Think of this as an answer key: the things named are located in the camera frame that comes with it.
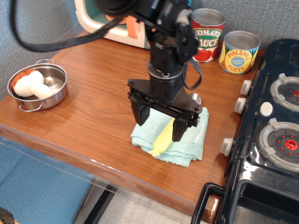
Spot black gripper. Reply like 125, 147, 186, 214
128, 62, 202, 142

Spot spoon with yellow-green handle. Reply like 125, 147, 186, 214
149, 107, 209, 167

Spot small steel pot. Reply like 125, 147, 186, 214
7, 59, 67, 112

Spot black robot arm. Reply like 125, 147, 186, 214
95, 0, 202, 142

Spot light blue towel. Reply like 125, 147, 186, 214
131, 107, 209, 167

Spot white stove knob bottom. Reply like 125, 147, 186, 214
221, 138, 234, 157

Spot white stove knob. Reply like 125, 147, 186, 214
235, 98, 246, 115
221, 138, 234, 157
240, 80, 252, 96

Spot white stove knob middle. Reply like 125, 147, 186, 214
235, 98, 246, 115

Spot white stove knob top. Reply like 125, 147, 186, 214
240, 80, 252, 96

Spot toy microwave teal and cream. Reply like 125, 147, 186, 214
74, 0, 192, 50

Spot pineapple slices can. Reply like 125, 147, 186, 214
219, 30, 261, 74

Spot white stove button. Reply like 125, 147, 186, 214
259, 102, 273, 117

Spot tomato sauce can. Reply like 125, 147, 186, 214
192, 8, 226, 63

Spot black toy stove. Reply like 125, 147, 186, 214
190, 38, 299, 224

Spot white plush mushroom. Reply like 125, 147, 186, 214
11, 69, 54, 99

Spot black oven door handle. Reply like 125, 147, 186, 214
191, 182, 225, 224

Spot black braided cable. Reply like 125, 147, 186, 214
10, 0, 124, 52

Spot grey burner ring lower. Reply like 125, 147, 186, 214
258, 118, 299, 173

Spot grey burner ring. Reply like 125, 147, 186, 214
258, 118, 299, 173
270, 72, 299, 112

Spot grey burner ring upper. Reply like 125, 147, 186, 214
270, 72, 299, 112

